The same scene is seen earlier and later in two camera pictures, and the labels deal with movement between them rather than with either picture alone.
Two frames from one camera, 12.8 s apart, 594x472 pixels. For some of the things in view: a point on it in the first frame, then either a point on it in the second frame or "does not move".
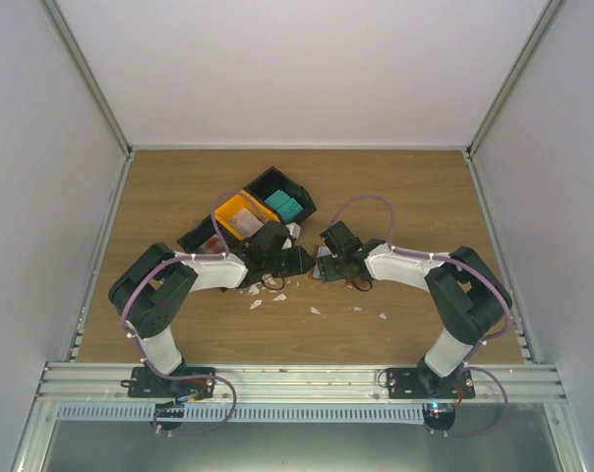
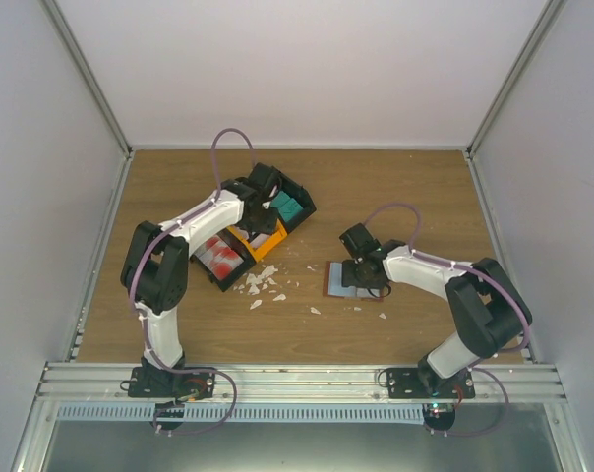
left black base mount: [143, 383] does not move
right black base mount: [423, 383] does not move
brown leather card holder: [312, 266] → [332, 285]
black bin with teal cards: [283, 197] does not move
